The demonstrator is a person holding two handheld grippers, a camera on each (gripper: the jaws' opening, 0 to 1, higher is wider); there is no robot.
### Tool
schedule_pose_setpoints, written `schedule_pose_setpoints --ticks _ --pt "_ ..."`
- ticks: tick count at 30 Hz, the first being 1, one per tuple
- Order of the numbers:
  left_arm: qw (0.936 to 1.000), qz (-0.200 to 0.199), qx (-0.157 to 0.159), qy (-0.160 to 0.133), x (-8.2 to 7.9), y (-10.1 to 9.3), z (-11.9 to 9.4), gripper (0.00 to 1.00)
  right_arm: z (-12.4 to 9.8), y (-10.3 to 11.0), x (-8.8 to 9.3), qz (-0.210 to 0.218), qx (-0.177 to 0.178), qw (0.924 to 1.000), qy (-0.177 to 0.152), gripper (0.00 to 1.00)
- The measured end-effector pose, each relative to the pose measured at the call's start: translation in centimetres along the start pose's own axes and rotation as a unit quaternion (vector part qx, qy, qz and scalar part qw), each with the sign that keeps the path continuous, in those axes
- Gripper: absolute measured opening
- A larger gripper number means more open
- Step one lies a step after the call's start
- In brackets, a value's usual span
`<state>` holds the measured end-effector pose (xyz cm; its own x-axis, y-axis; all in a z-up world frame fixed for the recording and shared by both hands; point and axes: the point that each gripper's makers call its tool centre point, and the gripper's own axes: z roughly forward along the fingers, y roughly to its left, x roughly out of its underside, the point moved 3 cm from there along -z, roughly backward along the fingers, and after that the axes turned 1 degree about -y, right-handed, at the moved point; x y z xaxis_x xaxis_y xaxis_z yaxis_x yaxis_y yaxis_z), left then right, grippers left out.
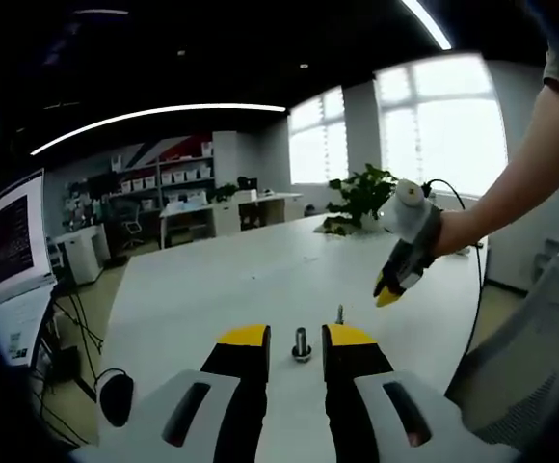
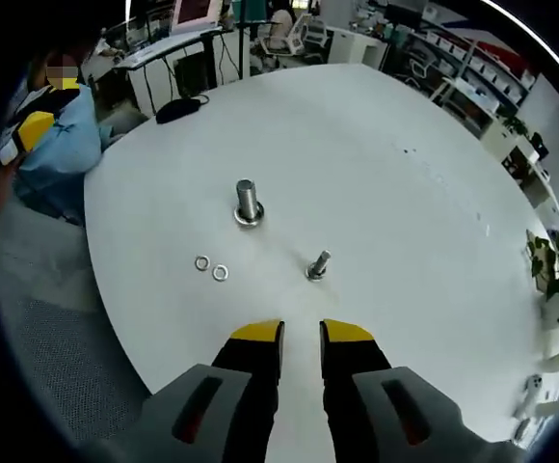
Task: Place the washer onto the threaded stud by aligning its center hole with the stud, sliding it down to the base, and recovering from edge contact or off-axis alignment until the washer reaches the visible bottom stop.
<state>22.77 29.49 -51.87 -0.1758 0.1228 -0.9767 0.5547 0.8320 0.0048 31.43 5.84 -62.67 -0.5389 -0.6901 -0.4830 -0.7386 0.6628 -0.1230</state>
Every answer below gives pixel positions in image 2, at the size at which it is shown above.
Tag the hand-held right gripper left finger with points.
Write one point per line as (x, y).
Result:
(255, 386)

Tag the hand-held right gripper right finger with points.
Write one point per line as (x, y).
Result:
(352, 386)

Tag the small threaded steel stud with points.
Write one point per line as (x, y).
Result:
(320, 260)

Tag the large threaded steel stud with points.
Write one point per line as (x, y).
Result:
(247, 198)

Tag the white side desk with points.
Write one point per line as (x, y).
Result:
(164, 48)

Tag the black computer mouse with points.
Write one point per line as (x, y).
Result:
(178, 110)

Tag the black computer tower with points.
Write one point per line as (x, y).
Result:
(192, 72)

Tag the white hand controller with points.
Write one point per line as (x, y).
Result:
(530, 390)

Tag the grey mesh office chair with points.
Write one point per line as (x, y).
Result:
(53, 337)

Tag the white mesh office chair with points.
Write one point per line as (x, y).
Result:
(303, 31)

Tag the white office desk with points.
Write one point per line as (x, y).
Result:
(494, 130)

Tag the white low cabinet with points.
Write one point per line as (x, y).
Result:
(356, 48)

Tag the white swivel chair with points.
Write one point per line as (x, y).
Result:
(419, 72)

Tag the shelf with white bins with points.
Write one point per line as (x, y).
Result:
(477, 62)

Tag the black monitor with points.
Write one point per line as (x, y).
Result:
(407, 12)

